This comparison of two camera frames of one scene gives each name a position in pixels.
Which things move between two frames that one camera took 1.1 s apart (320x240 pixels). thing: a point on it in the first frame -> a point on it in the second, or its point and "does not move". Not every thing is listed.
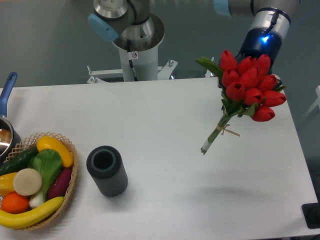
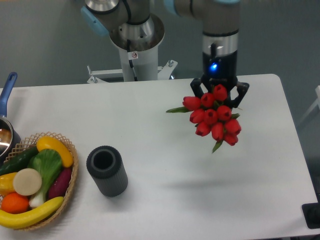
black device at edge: [311, 214] does not move
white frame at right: [316, 103] does not move
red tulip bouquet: [249, 88] -> [210, 117]
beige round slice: [27, 181] does not move
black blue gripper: [259, 41] -> [221, 69]
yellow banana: [14, 221] does not move
